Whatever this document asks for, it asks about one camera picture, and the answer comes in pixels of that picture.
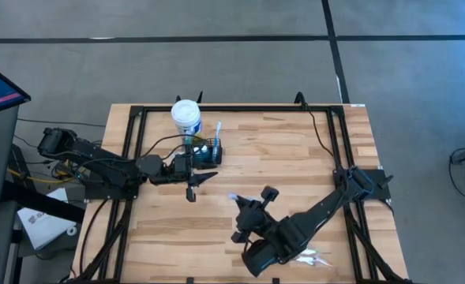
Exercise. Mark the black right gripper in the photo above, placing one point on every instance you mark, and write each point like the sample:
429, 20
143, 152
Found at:
253, 219

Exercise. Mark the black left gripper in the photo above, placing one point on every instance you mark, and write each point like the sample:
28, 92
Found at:
181, 167

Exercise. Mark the blue white toothbrush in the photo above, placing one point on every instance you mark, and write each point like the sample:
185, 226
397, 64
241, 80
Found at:
217, 134
236, 196

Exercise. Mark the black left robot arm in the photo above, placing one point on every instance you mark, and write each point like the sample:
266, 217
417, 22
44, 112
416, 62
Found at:
106, 161

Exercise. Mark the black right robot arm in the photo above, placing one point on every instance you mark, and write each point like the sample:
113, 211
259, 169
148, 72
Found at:
319, 209

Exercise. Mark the white blue wipes canister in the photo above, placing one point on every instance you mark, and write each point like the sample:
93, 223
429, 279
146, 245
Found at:
184, 114

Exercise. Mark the black pointed clamp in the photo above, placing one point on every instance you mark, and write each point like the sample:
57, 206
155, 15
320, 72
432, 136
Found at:
199, 98
178, 100

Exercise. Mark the white tape roll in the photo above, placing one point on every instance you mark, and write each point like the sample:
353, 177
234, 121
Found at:
68, 230

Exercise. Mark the white sticker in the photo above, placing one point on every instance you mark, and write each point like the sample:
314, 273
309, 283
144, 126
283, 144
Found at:
357, 105

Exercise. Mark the black bench beam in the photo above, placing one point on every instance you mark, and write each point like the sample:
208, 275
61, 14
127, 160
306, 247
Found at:
38, 201

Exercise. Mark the white printed booklet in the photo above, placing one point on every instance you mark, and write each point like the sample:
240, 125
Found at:
42, 229

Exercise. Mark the small black edge bracket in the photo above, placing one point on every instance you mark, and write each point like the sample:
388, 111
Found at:
276, 281
190, 281

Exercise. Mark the black aluminium table frame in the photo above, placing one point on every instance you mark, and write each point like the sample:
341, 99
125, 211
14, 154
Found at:
256, 108

